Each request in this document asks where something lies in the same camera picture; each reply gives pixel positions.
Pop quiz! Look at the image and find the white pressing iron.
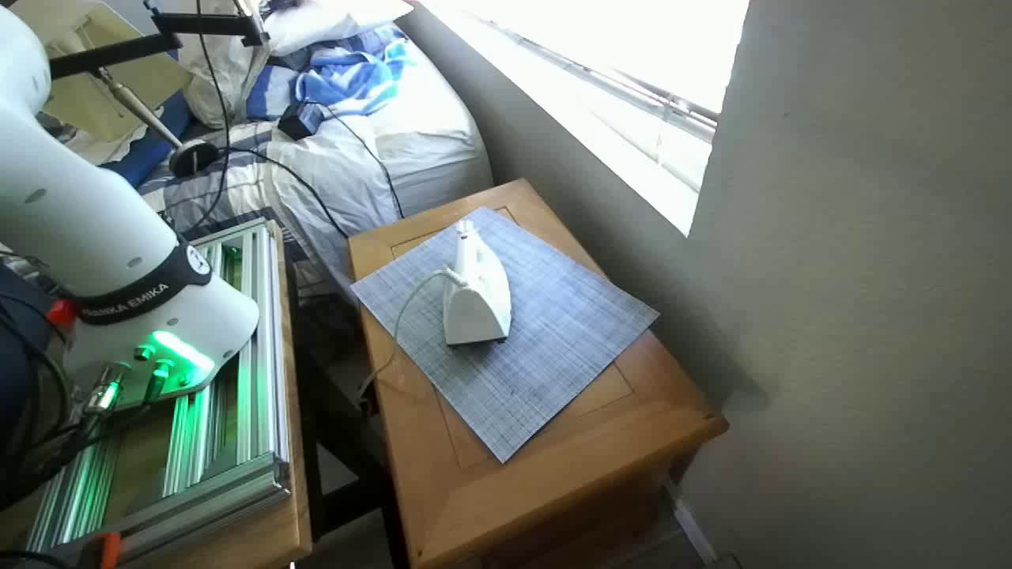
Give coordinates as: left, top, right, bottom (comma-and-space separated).
438, 215, 518, 352

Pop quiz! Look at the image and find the grey grid mat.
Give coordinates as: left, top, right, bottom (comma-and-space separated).
349, 206, 665, 468

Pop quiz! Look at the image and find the white bedding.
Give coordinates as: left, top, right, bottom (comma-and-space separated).
135, 0, 497, 277

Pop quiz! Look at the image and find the wooden side table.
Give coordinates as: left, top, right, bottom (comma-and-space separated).
345, 173, 731, 569

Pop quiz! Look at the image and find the blue striped cloth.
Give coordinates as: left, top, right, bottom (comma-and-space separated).
244, 21, 410, 136

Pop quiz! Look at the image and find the yellowish pillow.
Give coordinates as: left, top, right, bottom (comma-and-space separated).
10, 0, 196, 164

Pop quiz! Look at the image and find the white iron power cord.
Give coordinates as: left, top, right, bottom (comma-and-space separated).
362, 267, 456, 394

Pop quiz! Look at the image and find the aluminium rail frame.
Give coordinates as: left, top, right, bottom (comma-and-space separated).
23, 215, 294, 564

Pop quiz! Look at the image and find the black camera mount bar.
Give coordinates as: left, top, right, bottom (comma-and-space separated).
44, 9, 269, 81

